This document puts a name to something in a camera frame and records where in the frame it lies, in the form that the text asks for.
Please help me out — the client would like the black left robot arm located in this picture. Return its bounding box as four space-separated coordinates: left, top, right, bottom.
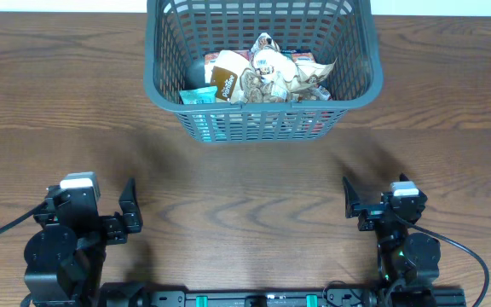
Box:
20 172 143 306

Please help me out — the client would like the beige Panitee snack bag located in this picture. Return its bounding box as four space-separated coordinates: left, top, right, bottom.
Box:
250 32 336 92

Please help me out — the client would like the Kleenex tissue multipack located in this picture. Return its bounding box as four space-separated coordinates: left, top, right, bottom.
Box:
204 49 315 65

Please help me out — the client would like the teal wet wipes pack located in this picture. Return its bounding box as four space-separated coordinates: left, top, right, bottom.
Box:
178 85 219 142

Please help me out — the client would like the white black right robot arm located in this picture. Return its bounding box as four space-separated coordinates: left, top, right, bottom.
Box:
343 174 441 306

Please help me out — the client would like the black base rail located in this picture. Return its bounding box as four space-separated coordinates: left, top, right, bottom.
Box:
96 282 467 307

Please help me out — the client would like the orange spaghetti package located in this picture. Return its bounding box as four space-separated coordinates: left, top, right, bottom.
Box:
211 112 324 135

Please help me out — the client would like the grey plastic basket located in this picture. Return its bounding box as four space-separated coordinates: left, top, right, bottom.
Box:
143 0 383 143

